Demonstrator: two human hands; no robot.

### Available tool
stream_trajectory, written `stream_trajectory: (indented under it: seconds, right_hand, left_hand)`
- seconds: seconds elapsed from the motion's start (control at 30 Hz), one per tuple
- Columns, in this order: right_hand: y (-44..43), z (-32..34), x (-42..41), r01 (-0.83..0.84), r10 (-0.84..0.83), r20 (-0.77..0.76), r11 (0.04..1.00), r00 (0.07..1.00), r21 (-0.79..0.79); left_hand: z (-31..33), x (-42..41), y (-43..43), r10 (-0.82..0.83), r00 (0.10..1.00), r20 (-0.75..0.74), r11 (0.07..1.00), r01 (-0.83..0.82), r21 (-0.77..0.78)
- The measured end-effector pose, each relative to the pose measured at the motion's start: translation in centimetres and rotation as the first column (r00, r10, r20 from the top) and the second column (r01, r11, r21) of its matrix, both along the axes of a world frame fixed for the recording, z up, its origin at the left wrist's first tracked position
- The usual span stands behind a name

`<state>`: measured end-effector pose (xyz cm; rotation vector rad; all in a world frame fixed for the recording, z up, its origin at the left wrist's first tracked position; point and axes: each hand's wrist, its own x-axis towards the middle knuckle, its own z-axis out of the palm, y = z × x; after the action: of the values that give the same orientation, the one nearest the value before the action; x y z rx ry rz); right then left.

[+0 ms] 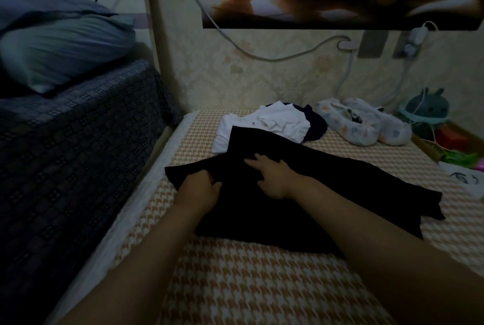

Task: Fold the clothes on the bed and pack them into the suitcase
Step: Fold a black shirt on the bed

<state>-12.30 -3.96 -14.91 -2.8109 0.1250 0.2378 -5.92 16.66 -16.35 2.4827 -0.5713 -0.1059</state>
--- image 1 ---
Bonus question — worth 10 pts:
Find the person's left hand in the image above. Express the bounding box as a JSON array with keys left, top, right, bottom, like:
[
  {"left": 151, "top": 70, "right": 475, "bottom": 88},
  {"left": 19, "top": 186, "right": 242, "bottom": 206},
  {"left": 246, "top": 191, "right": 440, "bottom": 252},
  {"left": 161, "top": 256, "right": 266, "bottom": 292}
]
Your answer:
[{"left": 174, "top": 170, "right": 223, "bottom": 218}]

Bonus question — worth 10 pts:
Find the person's right hand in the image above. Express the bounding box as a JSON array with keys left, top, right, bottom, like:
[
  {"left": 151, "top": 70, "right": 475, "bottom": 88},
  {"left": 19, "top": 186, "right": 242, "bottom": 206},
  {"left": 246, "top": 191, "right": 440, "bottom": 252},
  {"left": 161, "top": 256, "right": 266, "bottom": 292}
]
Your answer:
[{"left": 244, "top": 153, "right": 315, "bottom": 201}]

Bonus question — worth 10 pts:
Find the black garment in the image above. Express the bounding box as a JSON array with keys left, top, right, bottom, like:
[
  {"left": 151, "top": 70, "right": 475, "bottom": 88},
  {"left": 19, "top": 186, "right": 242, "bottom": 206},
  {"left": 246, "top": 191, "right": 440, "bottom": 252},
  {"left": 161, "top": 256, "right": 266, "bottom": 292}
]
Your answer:
[{"left": 165, "top": 126, "right": 446, "bottom": 255}]

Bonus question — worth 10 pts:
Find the white polo shirt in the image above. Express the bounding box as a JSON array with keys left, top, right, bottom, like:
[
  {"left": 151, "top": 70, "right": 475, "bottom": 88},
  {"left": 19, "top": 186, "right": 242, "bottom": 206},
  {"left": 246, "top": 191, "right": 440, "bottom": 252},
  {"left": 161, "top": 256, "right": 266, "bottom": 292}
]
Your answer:
[{"left": 212, "top": 100, "right": 313, "bottom": 156}]

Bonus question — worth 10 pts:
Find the black tree print t-shirt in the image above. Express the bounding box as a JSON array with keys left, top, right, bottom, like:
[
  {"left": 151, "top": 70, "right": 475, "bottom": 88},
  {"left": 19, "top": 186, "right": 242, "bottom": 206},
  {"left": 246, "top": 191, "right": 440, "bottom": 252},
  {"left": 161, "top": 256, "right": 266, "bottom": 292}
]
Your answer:
[{"left": 301, "top": 104, "right": 329, "bottom": 142}]

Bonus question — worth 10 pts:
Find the white printed slipper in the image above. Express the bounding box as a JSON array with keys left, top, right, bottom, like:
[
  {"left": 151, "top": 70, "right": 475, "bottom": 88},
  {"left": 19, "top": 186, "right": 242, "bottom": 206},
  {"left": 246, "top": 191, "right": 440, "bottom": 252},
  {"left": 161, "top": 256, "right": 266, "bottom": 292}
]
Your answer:
[
  {"left": 314, "top": 99, "right": 381, "bottom": 147},
  {"left": 344, "top": 98, "right": 414, "bottom": 146}
]

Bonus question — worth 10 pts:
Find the person's left forearm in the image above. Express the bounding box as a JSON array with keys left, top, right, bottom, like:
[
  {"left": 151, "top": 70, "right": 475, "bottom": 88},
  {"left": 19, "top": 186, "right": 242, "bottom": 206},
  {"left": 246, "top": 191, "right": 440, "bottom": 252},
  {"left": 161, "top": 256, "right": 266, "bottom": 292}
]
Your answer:
[{"left": 59, "top": 203, "right": 209, "bottom": 325}]

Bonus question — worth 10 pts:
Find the person's right forearm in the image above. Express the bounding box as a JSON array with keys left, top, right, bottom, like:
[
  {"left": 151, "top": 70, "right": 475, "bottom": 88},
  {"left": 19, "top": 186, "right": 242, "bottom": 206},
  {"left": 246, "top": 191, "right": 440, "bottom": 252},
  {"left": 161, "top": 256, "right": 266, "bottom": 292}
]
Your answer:
[{"left": 296, "top": 179, "right": 484, "bottom": 325}]

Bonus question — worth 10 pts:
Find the dark patterned bed cover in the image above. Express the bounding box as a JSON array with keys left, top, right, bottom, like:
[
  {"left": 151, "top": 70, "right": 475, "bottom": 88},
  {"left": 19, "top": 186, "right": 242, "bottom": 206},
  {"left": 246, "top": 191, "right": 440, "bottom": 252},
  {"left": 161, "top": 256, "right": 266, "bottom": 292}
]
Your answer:
[{"left": 0, "top": 58, "right": 183, "bottom": 325}]

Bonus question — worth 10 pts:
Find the wooden bedside tray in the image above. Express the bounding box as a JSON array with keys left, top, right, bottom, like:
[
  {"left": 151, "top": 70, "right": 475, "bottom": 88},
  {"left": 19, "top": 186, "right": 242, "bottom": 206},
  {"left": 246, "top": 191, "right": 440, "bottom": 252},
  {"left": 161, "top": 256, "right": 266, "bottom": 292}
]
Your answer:
[{"left": 412, "top": 120, "right": 484, "bottom": 186}]

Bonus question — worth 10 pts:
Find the teal round bunny lamp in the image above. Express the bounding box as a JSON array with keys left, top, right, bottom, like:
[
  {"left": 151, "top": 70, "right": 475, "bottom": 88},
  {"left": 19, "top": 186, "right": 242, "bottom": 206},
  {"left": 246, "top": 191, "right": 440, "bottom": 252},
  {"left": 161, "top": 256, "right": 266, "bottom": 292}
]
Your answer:
[{"left": 398, "top": 88, "right": 451, "bottom": 127}]

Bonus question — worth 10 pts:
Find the green toy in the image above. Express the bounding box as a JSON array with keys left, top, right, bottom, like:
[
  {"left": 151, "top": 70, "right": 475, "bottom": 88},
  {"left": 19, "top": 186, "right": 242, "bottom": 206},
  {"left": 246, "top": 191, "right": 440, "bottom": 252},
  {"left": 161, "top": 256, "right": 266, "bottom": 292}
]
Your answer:
[{"left": 439, "top": 151, "right": 481, "bottom": 169}]

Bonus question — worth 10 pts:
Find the white printed card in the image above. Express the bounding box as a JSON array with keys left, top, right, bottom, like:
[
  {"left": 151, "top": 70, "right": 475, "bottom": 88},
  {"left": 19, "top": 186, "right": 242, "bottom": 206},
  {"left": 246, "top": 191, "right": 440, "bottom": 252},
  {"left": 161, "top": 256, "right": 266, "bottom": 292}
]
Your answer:
[{"left": 446, "top": 164, "right": 484, "bottom": 201}]

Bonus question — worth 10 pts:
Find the grey-green pillow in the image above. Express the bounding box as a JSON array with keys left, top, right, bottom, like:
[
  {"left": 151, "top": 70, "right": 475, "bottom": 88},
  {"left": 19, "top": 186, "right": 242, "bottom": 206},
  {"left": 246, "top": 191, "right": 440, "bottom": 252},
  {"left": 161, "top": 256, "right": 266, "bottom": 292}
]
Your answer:
[{"left": 0, "top": 14, "right": 137, "bottom": 95}]

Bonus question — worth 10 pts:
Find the white charger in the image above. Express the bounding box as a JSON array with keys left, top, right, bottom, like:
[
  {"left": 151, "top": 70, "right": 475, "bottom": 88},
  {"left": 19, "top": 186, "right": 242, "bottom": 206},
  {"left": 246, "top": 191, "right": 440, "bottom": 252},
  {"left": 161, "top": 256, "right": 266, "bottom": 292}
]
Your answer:
[{"left": 401, "top": 26, "right": 431, "bottom": 59}]

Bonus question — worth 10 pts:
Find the long white cable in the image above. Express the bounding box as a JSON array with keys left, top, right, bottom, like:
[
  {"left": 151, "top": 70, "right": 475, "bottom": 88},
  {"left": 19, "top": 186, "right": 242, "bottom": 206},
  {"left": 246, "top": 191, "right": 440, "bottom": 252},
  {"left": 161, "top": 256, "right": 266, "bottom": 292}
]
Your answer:
[{"left": 170, "top": 0, "right": 356, "bottom": 63}]

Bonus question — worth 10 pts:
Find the thin white charger cable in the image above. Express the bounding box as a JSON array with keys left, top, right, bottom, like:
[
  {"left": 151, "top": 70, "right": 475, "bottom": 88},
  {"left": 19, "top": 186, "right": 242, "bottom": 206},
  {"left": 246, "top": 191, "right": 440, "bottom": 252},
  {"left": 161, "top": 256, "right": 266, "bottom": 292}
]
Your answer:
[{"left": 382, "top": 56, "right": 425, "bottom": 108}]

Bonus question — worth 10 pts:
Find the grey wall socket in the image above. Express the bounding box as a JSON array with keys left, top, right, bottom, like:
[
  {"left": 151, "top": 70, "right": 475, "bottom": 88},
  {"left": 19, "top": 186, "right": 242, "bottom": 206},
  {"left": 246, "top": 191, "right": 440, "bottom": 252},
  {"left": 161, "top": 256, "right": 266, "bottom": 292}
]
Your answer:
[{"left": 357, "top": 29, "right": 390, "bottom": 59}]

